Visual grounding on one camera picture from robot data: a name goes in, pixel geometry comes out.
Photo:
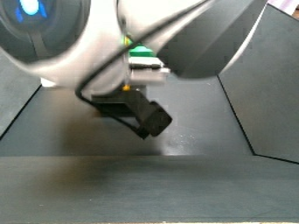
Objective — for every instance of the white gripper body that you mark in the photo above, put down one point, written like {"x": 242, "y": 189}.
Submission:
{"x": 147, "y": 71}

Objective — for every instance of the yellow rectangular block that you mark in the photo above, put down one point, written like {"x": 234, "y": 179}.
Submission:
{"x": 126, "y": 88}

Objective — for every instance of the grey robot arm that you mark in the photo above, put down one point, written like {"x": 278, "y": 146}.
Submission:
{"x": 64, "y": 39}

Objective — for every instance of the green foam shape board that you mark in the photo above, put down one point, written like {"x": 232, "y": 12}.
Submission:
{"x": 140, "y": 51}

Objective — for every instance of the black curved fixture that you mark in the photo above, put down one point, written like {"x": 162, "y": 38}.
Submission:
{"x": 116, "y": 108}

